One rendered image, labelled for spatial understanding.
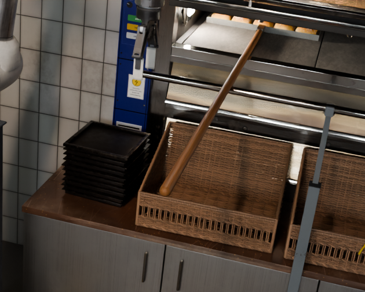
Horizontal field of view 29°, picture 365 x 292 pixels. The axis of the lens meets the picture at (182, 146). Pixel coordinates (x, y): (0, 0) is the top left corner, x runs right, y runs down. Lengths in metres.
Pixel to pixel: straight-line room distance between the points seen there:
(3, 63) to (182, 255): 1.00
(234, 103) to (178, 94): 0.25
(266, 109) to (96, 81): 0.77
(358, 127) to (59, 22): 1.37
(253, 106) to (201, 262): 0.72
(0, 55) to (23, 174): 1.08
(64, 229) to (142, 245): 0.33
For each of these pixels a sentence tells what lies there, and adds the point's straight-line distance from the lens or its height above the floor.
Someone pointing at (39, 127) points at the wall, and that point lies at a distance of 3.40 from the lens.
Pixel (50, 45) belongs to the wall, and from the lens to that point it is 3.24.
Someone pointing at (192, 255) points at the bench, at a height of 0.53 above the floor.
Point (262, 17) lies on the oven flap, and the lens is 2.79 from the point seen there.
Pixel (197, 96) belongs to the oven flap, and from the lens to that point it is 3.07.
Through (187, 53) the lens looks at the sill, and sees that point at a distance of 3.04.
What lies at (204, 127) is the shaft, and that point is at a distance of 2.18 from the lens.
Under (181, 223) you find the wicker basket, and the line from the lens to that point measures 2.77.
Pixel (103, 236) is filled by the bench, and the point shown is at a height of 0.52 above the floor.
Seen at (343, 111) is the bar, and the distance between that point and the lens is 2.63.
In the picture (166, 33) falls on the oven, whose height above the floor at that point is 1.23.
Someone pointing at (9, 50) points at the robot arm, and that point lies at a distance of 2.60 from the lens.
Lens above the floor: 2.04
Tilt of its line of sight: 24 degrees down
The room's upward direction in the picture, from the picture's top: 7 degrees clockwise
